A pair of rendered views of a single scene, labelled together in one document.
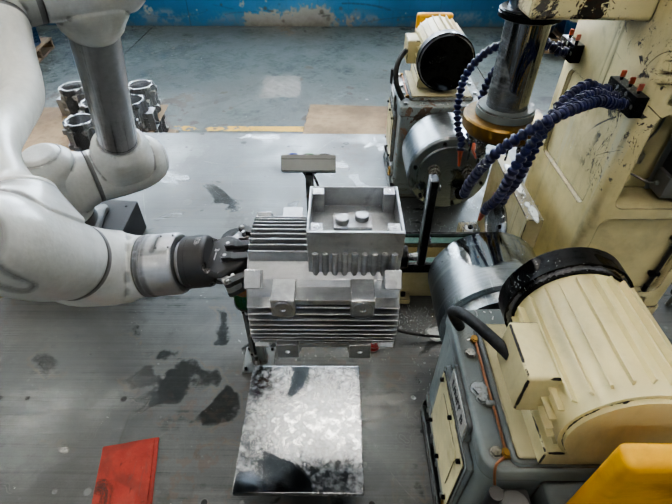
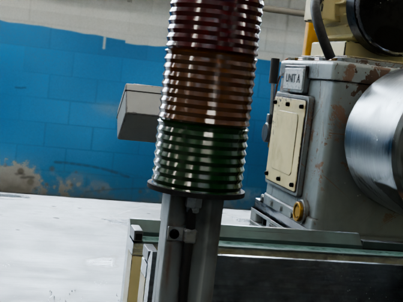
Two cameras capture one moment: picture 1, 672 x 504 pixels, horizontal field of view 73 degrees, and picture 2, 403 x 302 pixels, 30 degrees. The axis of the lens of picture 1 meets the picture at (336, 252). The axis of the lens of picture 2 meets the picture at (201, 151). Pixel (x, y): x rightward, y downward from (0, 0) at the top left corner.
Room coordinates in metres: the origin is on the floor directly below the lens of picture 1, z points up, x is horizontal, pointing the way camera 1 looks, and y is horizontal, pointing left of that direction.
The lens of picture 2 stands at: (0.21, 0.32, 1.10)
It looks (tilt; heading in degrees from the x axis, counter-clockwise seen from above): 5 degrees down; 345
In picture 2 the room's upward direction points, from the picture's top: 7 degrees clockwise
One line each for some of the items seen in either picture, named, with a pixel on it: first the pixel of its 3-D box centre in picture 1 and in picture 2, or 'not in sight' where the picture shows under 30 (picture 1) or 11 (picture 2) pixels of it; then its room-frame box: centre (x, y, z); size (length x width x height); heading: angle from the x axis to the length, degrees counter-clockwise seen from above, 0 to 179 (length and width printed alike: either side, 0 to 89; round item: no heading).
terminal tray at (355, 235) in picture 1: (353, 229); not in sight; (0.47, -0.02, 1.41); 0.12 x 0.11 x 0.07; 90
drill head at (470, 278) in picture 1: (493, 309); not in sight; (0.65, -0.34, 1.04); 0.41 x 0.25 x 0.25; 0
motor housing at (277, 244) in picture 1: (324, 278); not in sight; (0.47, 0.02, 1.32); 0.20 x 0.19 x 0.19; 90
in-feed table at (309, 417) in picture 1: (303, 436); not in sight; (0.45, 0.07, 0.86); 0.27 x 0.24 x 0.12; 0
